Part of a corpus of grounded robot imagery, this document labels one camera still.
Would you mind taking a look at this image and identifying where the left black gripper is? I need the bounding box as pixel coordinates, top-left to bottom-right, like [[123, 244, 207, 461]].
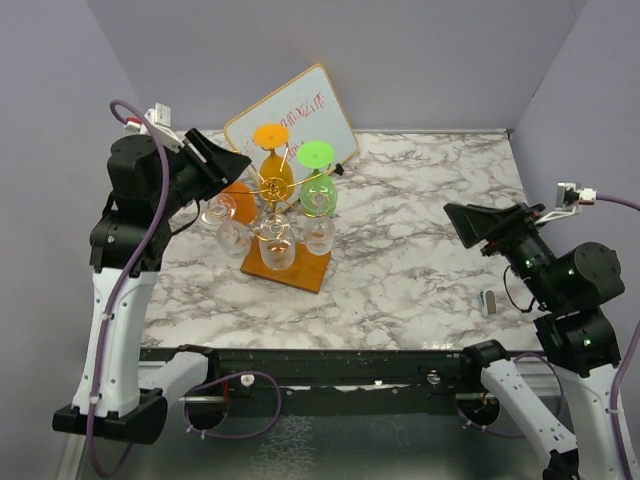
[[153, 126, 252, 216]]

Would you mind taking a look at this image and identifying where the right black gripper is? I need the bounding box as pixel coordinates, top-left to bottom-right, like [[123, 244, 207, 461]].
[[444, 198, 565, 306]]

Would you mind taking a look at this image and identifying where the orange plastic wine glass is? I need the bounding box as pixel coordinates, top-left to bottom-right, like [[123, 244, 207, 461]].
[[223, 181, 258, 225]]

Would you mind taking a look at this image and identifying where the yellow plastic wine glass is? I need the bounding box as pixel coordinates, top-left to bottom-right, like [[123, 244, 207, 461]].
[[253, 124, 294, 202]]

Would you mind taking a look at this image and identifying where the clear ribbed goblet glass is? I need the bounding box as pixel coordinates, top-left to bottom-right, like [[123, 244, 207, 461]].
[[254, 213, 296, 271]]

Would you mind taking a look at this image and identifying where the green plastic wine glass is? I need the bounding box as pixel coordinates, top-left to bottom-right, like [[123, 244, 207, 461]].
[[297, 140, 338, 216]]

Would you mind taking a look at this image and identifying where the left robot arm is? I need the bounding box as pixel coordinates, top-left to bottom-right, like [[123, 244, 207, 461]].
[[52, 129, 251, 444]]

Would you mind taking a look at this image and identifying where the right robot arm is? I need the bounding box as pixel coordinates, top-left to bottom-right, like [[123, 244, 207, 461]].
[[444, 203, 639, 479]]

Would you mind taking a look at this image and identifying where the clear glass hanging on rack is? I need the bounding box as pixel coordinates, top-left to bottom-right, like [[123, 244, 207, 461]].
[[303, 193, 336, 256]]

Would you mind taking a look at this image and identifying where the small grey block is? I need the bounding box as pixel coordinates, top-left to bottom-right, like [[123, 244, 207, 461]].
[[479, 290, 498, 316]]

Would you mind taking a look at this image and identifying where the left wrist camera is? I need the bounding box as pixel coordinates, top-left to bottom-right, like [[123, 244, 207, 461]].
[[145, 102, 183, 151]]

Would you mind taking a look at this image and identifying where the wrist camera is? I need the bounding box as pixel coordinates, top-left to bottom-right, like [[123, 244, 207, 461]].
[[536, 182, 597, 225], [145, 102, 183, 151]]

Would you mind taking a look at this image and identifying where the white board yellow frame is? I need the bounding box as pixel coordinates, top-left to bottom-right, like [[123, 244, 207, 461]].
[[224, 64, 358, 181]]

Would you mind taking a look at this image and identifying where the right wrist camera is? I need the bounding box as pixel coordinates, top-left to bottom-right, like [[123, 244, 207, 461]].
[[536, 182, 597, 225]]

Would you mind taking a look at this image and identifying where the gold wire glass rack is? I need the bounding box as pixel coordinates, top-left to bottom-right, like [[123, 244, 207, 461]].
[[202, 139, 336, 296]]

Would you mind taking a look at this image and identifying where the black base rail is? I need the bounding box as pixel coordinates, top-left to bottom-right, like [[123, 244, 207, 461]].
[[142, 342, 501, 416]]

